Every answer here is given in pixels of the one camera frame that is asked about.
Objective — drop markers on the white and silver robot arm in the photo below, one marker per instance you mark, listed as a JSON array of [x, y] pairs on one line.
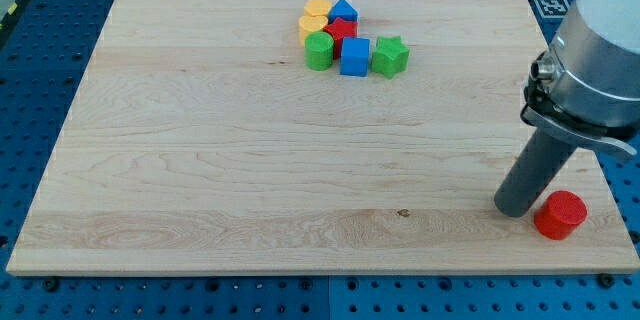
[[584, 89]]

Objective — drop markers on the green star block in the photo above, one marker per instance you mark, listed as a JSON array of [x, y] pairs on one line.
[[390, 56]]

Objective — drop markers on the red star block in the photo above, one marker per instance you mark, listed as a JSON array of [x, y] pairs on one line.
[[340, 29]]

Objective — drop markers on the green cylinder block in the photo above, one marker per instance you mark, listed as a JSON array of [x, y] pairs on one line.
[[319, 51]]

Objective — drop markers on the blue cube block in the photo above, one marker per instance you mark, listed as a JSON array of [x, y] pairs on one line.
[[354, 57]]

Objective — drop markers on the yellow heart block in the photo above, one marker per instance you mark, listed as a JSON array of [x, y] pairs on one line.
[[310, 24]]

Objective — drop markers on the light wooden board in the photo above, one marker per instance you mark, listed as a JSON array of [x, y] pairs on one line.
[[199, 143]]

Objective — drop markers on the blue triangle block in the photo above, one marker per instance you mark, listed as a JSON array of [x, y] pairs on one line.
[[344, 10]]

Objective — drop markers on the yellow hexagon block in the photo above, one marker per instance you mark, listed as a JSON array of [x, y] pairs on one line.
[[316, 8]]

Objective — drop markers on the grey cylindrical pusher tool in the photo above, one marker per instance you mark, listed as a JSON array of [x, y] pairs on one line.
[[538, 163]]

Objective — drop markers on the red cylinder block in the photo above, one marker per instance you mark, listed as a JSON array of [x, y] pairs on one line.
[[561, 214]]

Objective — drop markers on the black and white fiducial tag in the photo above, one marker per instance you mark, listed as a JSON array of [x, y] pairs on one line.
[[552, 9]]

